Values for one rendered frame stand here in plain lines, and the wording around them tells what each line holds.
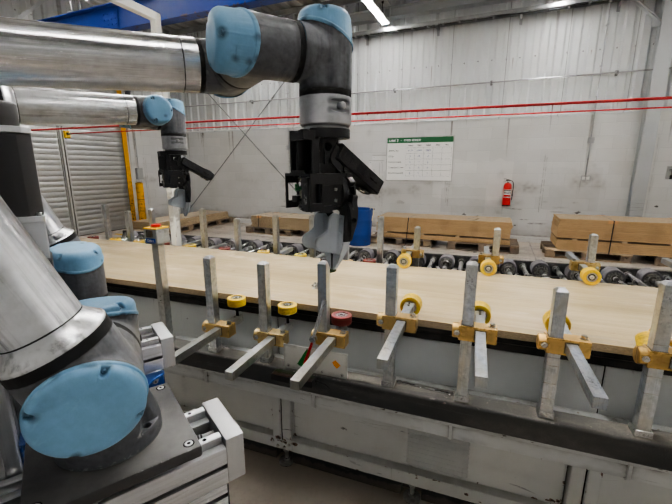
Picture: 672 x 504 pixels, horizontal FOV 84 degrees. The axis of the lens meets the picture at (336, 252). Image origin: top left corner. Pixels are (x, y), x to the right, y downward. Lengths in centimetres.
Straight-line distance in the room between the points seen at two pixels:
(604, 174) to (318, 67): 811
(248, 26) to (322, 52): 10
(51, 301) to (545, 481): 177
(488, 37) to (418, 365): 766
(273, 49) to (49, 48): 27
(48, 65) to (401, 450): 176
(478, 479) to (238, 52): 178
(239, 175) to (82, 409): 1012
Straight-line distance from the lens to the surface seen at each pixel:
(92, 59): 61
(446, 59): 870
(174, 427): 74
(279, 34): 53
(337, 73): 55
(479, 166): 836
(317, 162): 54
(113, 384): 49
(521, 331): 150
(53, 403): 50
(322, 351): 130
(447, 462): 188
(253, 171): 1025
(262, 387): 170
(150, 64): 61
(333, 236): 57
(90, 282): 112
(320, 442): 204
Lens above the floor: 146
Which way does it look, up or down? 13 degrees down
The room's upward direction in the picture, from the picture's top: straight up
